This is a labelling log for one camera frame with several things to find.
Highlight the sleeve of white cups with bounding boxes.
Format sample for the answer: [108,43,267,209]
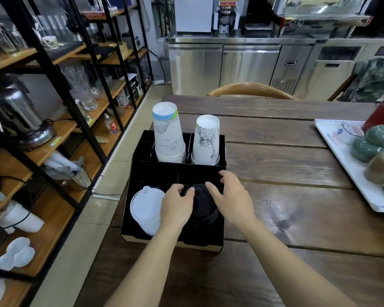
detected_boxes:
[0,201,45,234]

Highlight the white tray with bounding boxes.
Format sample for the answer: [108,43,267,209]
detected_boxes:
[314,119,384,214]

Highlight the plastic bag of white spoons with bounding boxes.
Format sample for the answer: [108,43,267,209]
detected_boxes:
[41,151,92,190]

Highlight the person's right forearm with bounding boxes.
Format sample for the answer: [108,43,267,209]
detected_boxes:
[240,219,351,307]

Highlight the stack of blue-print paper cups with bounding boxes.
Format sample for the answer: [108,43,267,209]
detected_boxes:
[152,102,187,164]

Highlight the white printed mug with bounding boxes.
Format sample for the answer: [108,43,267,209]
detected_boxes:
[41,35,60,50]

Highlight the green ceramic lidded jar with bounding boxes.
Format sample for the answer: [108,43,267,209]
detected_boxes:
[351,136,384,163]
[365,122,384,148]

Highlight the black and white boxes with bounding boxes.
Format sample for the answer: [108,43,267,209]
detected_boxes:
[115,73,143,108]

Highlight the pile of white shelf lids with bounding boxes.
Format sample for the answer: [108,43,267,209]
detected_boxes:
[0,236,36,272]

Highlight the group of glass jars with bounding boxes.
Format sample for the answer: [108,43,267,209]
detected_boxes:
[0,18,29,60]

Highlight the stainless steel counter cabinet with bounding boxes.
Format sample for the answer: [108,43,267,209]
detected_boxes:
[166,32,384,101]

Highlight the black countertop machine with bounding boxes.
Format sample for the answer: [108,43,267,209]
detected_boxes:
[243,0,276,31]

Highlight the stack of black cup lids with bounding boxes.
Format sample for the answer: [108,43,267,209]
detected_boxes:
[182,184,220,228]

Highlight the white countertop machine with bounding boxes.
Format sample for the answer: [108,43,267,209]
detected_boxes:
[174,0,214,33]

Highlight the small clear bottle red label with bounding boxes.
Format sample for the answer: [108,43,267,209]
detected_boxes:
[103,113,119,135]

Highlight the clear glass cup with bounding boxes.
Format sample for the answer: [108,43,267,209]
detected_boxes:
[341,121,365,138]

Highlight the black cardboard organizer box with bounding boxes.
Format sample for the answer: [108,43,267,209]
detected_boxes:
[120,130,227,252]

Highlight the stack of black-drawing paper cups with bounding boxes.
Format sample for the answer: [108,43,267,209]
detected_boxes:
[191,114,221,166]

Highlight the cup sealing machine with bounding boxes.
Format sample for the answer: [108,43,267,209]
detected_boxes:
[213,0,241,36]

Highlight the person's left forearm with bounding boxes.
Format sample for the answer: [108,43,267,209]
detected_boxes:
[104,224,188,307]

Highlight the wooden chair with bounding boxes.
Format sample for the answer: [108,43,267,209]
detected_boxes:
[206,82,300,101]

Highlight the person's left hand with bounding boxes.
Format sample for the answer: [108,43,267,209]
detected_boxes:
[160,183,196,230]

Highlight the black metal wooden shelf unit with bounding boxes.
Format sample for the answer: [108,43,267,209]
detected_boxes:
[0,0,154,307]

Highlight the camouflage cloth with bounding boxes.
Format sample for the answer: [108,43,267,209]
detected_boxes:
[337,57,384,103]

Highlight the brown ceramic lidded jar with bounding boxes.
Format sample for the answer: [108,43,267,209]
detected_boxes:
[364,149,384,185]

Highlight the red canister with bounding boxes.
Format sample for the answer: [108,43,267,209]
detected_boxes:
[361,92,384,133]

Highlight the stainless steel kettle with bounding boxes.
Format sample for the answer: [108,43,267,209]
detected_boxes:
[0,75,57,150]

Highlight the person's right hand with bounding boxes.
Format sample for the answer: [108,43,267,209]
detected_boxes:
[205,170,257,229]

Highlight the glass display case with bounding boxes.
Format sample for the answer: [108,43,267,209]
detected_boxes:
[273,0,372,38]

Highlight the stack of white cup lids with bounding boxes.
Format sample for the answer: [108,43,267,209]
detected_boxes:
[130,185,166,236]

